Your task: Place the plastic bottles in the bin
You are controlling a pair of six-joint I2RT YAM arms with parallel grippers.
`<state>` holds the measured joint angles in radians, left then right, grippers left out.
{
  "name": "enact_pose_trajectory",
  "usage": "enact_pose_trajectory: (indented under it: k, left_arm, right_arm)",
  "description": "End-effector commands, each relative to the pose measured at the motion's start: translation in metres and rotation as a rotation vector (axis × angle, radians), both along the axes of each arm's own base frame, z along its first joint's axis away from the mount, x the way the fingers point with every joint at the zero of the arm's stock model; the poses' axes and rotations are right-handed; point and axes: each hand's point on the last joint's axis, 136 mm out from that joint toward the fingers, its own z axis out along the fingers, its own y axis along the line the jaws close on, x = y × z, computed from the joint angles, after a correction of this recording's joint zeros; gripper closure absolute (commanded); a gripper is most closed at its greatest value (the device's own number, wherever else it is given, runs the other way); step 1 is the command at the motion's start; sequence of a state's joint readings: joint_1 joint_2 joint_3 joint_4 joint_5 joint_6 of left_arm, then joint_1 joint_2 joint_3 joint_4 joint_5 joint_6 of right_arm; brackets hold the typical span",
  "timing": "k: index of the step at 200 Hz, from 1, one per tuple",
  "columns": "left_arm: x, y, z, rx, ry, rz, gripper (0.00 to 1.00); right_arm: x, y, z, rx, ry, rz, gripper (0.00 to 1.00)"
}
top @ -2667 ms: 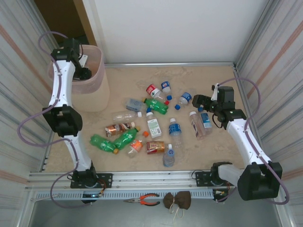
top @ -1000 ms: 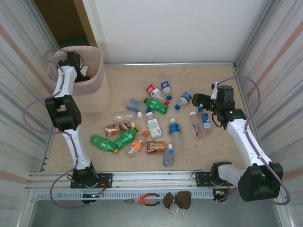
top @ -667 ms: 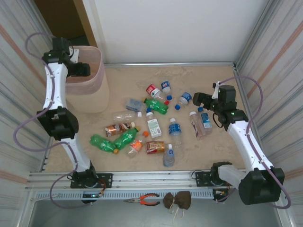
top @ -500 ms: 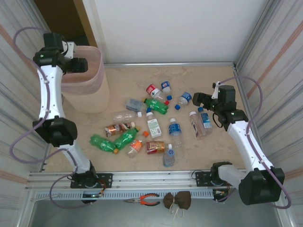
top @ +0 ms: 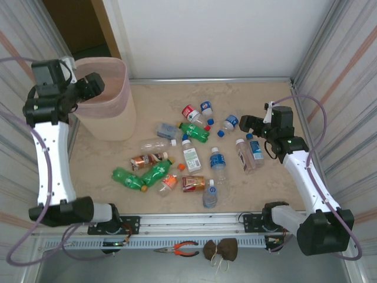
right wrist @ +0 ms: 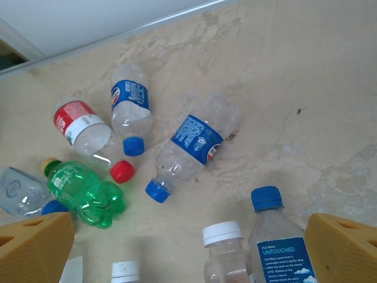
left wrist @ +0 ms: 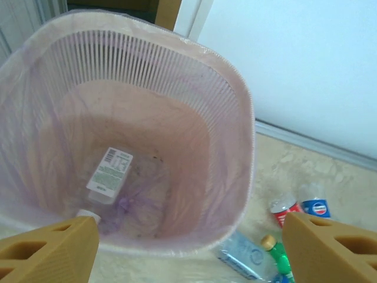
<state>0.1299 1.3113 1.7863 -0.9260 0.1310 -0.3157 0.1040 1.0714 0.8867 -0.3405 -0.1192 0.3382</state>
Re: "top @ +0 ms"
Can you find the small blue label water bottle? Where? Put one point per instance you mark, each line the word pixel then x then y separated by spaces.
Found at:
pixel 232 120

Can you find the orange label clear bottle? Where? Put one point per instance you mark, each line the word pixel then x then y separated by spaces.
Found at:
pixel 169 181

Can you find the left black mount plate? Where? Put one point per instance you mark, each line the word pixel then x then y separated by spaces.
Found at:
pixel 132 224

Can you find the green soda bottle orange cap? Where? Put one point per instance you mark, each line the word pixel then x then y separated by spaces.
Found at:
pixel 126 179

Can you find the left base circuit board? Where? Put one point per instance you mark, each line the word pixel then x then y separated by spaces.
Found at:
pixel 113 244

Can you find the right base circuit board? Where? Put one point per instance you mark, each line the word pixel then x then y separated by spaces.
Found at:
pixel 272 241

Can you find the pink mesh bin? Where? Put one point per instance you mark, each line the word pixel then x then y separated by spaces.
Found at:
pixel 117 123

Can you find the brown label drink bottle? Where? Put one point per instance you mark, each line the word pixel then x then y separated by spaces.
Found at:
pixel 144 160

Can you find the blue label bottle white cap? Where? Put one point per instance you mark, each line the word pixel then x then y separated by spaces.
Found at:
pixel 218 162

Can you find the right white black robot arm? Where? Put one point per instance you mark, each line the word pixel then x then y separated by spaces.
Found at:
pixel 306 182

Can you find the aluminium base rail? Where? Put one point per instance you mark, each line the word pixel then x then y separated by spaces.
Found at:
pixel 191 224

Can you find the brown door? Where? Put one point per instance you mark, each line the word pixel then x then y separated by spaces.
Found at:
pixel 76 23

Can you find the square Fiji water bottle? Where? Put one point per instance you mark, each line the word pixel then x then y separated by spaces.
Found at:
pixel 166 129

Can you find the small white-blue label water bottle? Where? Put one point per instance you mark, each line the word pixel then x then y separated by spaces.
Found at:
pixel 206 106

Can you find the black mount plate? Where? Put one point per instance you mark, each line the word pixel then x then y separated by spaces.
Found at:
pixel 132 224
pixel 250 222

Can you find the green soda bottle yellow cap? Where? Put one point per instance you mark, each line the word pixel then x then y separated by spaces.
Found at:
pixel 194 132
pixel 156 174

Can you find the clear bottle white cap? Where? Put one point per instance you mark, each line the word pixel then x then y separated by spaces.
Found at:
pixel 153 145

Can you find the right black mount plate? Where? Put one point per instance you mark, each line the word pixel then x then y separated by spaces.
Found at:
pixel 250 222

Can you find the pinkish bottle purple label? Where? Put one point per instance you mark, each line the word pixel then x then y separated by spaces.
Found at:
pixel 243 156

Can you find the base circuit board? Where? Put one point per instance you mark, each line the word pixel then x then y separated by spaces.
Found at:
pixel 272 241
pixel 113 244

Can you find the red gold label tea bottle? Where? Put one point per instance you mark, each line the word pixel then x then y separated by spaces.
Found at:
pixel 193 183

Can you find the red label bottle red cap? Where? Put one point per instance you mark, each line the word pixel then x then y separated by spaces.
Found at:
pixel 188 112

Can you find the crushed water bottle blue cap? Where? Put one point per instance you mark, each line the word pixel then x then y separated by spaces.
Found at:
pixel 210 196

